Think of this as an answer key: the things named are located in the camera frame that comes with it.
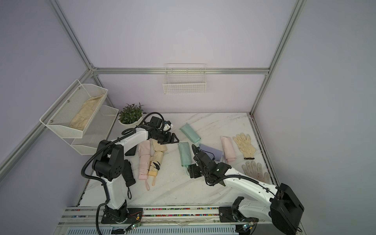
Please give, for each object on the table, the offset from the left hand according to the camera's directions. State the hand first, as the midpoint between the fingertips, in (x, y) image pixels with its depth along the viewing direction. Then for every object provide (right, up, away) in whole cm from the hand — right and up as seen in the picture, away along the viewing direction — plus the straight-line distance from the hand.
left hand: (174, 142), depth 93 cm
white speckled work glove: (+51, -18, -3) cm, 54 cm away
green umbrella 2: (+10, +5, +14) cm, 18 cm away
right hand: (+13, -14, -11) cm, 22 cm away
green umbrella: (+8, -8, 0) cm, 11 cm away
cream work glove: (+48, -1, +8) cm, 49 cm away
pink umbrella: (-18, -14, -5) cm, 24 cm away
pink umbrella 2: (+36, -5, +3) cm, 36 cm away
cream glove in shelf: (-47, +14, -17) cm, 52 cm away
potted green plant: (-29, +18, +1) cm, 34 cm away
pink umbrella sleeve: (-21, -5, +5) cm, 22 cm away
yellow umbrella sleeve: (-12, -4, +4) cm, 13 cm away
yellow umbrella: (-11, -13, -5) cm, 18 cm away
